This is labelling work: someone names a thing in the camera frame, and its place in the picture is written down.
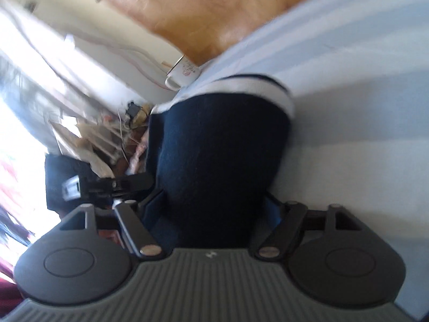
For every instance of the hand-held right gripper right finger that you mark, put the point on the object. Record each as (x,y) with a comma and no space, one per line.
(272,209)

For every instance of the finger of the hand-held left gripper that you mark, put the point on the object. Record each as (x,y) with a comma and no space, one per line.
(130,182)

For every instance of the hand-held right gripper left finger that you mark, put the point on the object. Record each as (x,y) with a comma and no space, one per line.
(155,209)

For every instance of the green navy knit sweater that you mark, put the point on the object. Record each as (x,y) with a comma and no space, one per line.
(218,161)

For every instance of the cluttered pile of papers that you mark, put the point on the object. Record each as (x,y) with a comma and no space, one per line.
(100,141)

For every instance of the red cloth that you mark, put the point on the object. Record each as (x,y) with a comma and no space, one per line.
(8,285)

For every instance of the white printed mug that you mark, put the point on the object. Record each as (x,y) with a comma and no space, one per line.
(183,73)

